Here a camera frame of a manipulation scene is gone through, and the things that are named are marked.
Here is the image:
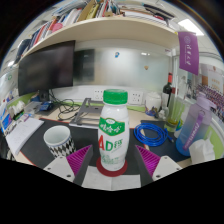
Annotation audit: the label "white drink bottle green cap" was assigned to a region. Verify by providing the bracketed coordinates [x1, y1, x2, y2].
[97, 88, 130, 172]

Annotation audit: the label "crumpled white tissue pack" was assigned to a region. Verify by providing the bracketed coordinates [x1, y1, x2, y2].
[188, 138, 216, 165]

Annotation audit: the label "black white diamond mug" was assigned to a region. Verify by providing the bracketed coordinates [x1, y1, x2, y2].
[43, 125, 76, 159]

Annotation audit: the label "shelf with books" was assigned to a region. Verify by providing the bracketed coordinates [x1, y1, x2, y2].
[13, 0, 181, 68]

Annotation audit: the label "grey metal laptop stand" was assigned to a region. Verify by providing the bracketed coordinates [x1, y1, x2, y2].
[69, 97, 104, 129]

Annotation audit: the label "small blue device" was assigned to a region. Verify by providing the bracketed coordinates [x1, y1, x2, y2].
[34, 100, 54, 113]

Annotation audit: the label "wall photo board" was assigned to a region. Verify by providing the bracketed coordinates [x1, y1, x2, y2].
[196, 63, 224, 121]

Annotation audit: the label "dark wine bottle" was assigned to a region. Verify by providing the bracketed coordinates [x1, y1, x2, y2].
[162, 72, 174, 108]

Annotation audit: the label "black desk mat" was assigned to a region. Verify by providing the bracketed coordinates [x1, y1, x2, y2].
[20, 124, 146, 178]

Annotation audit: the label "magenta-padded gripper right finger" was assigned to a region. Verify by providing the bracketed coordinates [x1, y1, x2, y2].
[134, 144, 184, 185]

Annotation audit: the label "black computer monitor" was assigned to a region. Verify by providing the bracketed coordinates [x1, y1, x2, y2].
[17, 40, 76, 98]

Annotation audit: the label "white round jar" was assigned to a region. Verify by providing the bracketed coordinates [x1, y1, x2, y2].
[144, 92, 163, 117]

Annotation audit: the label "purple hanging banner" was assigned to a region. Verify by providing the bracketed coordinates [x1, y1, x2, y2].
[177, 31, 200, 76]

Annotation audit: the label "purple translucent water bottle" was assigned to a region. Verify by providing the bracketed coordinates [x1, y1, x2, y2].
[175, 92, 218, 158]

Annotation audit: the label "open white notebook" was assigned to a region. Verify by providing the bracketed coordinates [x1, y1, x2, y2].
[5, 116, 45, 157]

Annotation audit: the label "green drinking glass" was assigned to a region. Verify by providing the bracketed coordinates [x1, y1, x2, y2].
[164, 98, 186, 133]

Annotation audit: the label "white paper napkin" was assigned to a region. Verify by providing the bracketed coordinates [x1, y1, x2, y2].
[81, 165, 142, 192]

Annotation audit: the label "flat round red coaster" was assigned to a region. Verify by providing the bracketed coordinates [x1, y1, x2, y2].
[95, 156, 129, 178]

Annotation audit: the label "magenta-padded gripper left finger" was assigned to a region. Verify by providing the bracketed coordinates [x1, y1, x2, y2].
[43, 144, 94, 187]

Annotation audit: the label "coiled blue cable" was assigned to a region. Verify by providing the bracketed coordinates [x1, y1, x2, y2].
[133, 122, 174, 148]

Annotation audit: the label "tangled black cables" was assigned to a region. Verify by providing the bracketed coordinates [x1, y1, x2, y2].
[49, 89, 83, 122]

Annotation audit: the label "rectangular ceiling light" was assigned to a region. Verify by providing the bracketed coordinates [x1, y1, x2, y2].
[177, 18, 205, 37]

